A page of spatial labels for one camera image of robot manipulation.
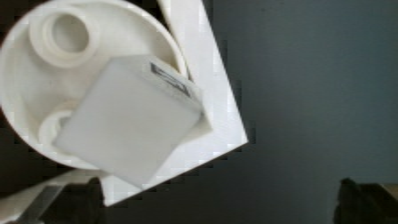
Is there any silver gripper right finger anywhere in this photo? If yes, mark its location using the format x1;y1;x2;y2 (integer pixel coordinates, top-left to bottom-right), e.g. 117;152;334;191
334;178;398;224

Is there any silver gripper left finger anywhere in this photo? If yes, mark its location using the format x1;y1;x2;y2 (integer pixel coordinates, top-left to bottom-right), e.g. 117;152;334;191
40;178;106;224

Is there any white stool leg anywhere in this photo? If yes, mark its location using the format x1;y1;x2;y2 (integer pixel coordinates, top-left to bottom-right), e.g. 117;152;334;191
55;55;202;186

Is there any white round stool seat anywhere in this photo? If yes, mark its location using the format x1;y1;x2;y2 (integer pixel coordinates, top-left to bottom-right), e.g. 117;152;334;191
0;0;186;170

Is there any white front fence bar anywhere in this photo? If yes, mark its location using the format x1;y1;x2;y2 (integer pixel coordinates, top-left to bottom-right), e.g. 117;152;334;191
0;171;99;224

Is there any white fence bar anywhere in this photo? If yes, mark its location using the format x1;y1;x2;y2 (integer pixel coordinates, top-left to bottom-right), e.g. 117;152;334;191
101;0;246;206
0;171;99;224

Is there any white right fence bar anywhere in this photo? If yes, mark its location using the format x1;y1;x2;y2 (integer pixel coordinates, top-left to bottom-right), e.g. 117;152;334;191
101;0;246;206

